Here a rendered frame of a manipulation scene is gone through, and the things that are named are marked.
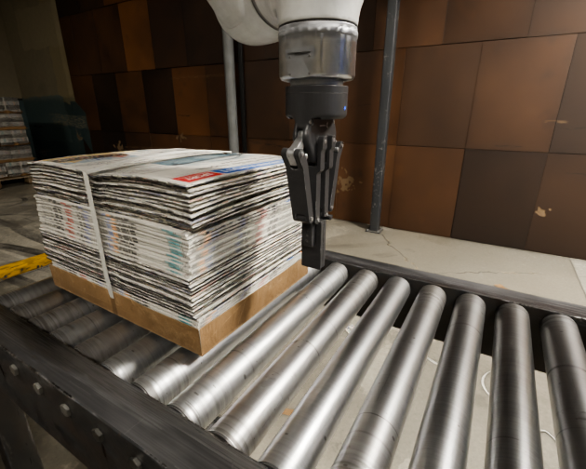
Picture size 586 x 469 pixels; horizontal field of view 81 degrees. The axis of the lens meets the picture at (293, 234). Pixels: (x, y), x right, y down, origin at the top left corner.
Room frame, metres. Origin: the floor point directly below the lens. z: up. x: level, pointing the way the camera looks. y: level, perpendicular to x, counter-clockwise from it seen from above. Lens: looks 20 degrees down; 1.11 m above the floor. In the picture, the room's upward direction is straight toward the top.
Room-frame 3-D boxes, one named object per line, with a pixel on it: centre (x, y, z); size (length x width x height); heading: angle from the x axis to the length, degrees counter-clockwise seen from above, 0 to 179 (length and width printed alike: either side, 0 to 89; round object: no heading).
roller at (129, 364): (0.55, 0.13, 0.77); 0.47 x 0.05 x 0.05; 149
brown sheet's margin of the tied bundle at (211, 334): (0.53, 0.11, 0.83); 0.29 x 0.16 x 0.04; 149
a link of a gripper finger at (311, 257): (0.44, -0.03, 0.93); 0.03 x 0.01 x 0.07; 59
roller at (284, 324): (0.48, 0.02, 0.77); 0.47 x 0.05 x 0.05; 149
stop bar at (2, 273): (0.77, 0.47, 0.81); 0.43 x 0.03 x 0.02; 149
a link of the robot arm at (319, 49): (0.45, -0.03, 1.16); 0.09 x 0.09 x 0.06
